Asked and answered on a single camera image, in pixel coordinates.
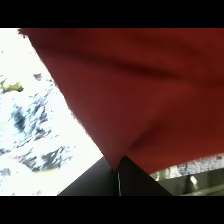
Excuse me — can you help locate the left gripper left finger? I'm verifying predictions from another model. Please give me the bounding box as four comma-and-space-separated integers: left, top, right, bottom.
57, 156, 119, 197

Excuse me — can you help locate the red garment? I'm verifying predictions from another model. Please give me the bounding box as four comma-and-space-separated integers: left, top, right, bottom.
18, 27, 224, 176

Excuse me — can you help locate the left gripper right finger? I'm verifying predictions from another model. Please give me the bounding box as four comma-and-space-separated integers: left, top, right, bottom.
117, 154, 173, 197

